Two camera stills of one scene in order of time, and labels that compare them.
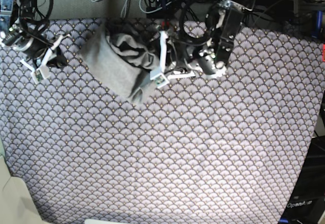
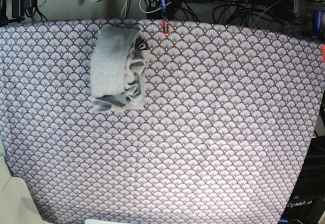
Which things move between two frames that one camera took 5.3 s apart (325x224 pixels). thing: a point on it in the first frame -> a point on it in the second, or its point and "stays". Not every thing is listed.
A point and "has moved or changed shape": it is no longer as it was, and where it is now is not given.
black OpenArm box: (307, 202) stays
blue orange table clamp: (165, 22) stays
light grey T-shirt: (122, 54) has moved or changed shape
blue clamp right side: (317, 33) stays
